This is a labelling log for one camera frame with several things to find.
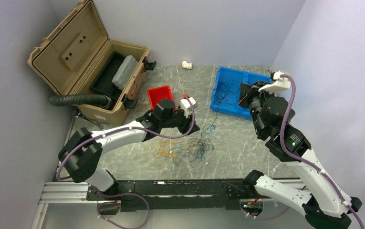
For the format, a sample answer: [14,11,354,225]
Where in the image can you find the black toolbox tray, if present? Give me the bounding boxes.
[90,52,125,103]

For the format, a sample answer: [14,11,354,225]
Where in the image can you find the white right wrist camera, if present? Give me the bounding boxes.
[258,71,291,94]

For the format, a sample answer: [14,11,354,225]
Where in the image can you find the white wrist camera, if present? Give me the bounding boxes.
[180,93,198,118]
[258,71,291,94]

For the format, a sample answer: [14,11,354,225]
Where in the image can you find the blue bin right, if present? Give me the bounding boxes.
[235,72,271,119]

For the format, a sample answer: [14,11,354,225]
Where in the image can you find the tan hard toolbox case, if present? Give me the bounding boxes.
[28,0,156,125]

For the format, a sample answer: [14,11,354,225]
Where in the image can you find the white pipe elbow fitting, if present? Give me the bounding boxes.
[181,61,192,70]

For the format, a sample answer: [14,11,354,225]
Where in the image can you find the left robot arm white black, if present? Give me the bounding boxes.
[56,94,199,200]

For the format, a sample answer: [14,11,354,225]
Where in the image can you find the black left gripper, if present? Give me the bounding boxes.
[161,106,200,136]

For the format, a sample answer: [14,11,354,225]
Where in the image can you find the blue bin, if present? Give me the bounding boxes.
[235,72,271,119]
[210,66,245,116]

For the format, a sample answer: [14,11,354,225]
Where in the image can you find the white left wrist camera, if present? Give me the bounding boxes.
[180,93,198,118]

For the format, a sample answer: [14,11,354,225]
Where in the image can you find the grey plastic organizer box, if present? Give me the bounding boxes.
[112,55,138,90]

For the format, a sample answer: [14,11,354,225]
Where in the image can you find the black corrugated hose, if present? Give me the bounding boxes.
[49,93,111,107]

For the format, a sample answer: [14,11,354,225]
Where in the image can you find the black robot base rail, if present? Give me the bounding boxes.
[86,170,262,213]

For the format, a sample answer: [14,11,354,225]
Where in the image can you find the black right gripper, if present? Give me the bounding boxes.
[237,80,277,136]

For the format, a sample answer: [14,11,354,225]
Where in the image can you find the yellow wire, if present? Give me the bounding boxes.
[150,137,202,167]

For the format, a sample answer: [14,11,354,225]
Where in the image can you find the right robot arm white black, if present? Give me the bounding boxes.
[238,81,362,229]

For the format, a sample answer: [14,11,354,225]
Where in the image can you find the red plastic bin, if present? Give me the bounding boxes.
[147,85,174,110]

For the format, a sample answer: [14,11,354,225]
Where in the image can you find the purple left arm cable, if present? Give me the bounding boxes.
[55,96,197,229]

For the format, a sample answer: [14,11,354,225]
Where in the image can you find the metal wrench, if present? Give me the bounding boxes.
[72,109,109,130]

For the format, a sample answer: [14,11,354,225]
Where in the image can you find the blue bin left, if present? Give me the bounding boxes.
[210,66,245,116]

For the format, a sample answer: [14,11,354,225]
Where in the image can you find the blue wire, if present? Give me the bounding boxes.
[169,125,217,162]

